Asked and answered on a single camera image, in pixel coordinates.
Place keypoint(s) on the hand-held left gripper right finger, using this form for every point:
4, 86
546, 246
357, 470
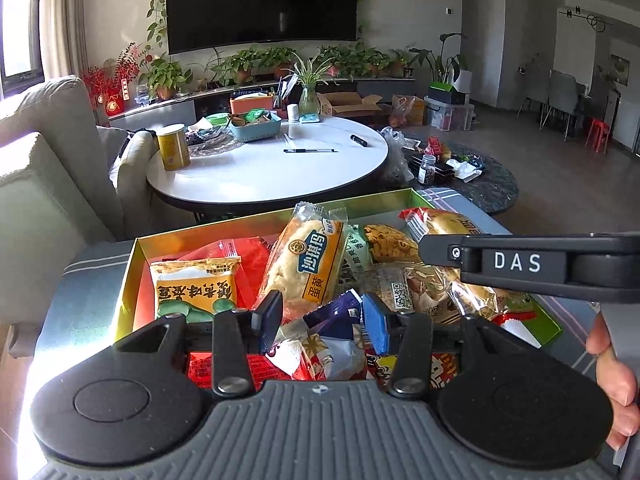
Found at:
377, 322

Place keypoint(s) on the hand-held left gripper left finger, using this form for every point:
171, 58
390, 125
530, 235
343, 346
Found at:
274, 317

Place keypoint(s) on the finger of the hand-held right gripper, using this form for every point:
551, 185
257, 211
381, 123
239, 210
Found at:
440, 251

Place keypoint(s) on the pale yellow red-edged packet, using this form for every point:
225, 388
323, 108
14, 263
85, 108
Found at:
440, 222

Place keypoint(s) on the blue white snack packet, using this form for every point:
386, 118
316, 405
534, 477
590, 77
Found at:
335, 315

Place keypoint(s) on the clear cracker packet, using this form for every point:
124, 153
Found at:
400, 285

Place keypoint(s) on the pale green cracker bag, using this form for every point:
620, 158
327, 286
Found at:
390, 245

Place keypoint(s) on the white gold snack packet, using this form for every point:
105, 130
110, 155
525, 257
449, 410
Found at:
320, 355

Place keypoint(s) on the red translucent snack packet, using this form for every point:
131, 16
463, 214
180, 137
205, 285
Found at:
250, 260

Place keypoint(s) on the yellow white bread packet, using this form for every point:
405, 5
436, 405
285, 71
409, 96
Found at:
305, 260

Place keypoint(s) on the clear bag of brown snacks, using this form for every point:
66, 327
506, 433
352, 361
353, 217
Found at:
480, 305

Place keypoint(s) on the yellow red striped chips bag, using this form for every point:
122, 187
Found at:
440, 367

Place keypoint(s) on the green gift box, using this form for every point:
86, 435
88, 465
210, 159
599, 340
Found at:
370, 207

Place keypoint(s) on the yellow green-print snack packet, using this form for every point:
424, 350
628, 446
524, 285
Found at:
195, 285

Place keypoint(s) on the red labelled snack packet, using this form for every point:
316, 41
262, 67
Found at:
200, 371

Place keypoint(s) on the white red-edged packet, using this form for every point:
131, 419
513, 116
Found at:
520, 332

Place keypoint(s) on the person's right hand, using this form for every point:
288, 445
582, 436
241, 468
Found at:
612, 375

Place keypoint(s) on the black tray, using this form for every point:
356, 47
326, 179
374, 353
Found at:
445, 172

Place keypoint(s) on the glass jar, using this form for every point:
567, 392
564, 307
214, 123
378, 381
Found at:
428, 172

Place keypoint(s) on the dark round marble table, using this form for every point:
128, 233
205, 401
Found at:
495, 187

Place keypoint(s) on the white crumpled tissue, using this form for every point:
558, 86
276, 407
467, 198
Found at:
462, 170

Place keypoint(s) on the clear plastic bag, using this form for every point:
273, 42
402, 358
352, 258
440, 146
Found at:
397, 157

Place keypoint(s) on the small red packet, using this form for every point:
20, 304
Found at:
437, 147

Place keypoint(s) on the red stool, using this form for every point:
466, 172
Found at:
599, 132

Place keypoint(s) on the clear storage box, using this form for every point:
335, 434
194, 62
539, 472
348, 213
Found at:
450, 117

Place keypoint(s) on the black marker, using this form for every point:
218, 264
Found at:
359, 141

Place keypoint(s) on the orange plastic bag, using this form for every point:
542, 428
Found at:
407, 112

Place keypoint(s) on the round white table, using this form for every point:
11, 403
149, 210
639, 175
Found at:
260, 175

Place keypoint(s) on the green and black box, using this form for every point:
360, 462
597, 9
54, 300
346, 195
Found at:
445, 94

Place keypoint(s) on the black pen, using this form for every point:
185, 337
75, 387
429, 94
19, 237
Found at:
310, 150

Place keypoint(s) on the grey dining chair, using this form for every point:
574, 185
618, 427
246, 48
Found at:
532, 87
565, 97

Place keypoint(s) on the open cardboard box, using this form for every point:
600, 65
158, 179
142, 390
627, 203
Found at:
350, 107

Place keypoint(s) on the small teal pack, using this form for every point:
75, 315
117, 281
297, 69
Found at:
310, 118

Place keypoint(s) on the teal basket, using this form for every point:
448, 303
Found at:
255, 131

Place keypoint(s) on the potted green plant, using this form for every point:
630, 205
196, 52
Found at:
250, 62
370, 60
332, 60
165, 77
400, 62

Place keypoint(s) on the yellow can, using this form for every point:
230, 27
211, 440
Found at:
173, 150

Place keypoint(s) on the tall leafy plant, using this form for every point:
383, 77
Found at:
445, 55

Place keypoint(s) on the glass vase with spider plant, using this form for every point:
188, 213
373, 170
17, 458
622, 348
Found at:
309, 97

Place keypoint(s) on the small white cylinder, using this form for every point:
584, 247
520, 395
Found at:
293, 112

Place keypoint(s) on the grey cushion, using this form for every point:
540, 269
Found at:
125, 170

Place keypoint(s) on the black pen holder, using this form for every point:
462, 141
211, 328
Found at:
281, 105

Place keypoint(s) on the orange tissue box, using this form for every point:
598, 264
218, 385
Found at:
250, 105

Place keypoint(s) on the low television cabinet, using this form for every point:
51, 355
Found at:
165, 111

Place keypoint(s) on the black track light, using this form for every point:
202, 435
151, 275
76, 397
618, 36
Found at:
592, 21

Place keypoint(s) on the red berry decoration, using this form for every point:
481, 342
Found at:
112, 85

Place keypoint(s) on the grey sofa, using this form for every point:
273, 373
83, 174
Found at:
50, 125

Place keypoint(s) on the beige curtain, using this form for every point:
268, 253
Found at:
65, 20

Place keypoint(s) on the dark framed window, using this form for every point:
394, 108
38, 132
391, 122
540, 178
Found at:
17, 20

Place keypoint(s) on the framed wall picture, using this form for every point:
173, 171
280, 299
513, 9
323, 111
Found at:
620, 70

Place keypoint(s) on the wall television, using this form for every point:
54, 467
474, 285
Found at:
260, 5

